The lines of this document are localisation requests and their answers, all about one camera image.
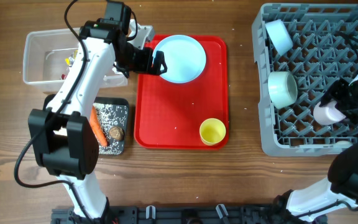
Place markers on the light blue bowl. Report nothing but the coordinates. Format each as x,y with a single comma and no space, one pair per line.
279,36

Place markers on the black waste tray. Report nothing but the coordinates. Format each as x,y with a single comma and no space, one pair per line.
113,101

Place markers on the red serving tray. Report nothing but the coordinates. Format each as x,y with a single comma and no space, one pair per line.
169,115

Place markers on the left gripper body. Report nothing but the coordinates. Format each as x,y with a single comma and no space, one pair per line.
135,60

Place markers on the yellow foil wrapper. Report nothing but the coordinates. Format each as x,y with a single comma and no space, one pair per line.
71,59

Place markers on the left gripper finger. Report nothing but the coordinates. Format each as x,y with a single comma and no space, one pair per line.
149,45
159,65

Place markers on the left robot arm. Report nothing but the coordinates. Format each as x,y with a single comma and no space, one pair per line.
61,134

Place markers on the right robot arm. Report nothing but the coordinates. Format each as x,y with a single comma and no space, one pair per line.
340,188

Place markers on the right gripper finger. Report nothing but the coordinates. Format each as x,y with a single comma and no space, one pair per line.
352,118
333,93

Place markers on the pink cup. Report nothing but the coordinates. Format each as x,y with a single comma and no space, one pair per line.
328,114

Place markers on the white rice grains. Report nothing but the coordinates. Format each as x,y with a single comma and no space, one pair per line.
108,116

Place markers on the grey dishwasher rack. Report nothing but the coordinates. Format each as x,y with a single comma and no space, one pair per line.
318,58

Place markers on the clear plastic storage bin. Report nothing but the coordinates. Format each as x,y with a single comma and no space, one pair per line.
44,62

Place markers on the yellow cup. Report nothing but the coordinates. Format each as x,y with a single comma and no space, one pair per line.
212,131

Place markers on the white plastic spoon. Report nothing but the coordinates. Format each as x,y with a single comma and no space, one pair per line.
344,143

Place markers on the orange carrot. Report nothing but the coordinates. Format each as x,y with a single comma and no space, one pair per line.
95,126

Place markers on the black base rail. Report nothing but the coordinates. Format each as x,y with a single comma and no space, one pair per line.
218,214

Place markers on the light blue plate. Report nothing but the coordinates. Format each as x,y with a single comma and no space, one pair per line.
184,56

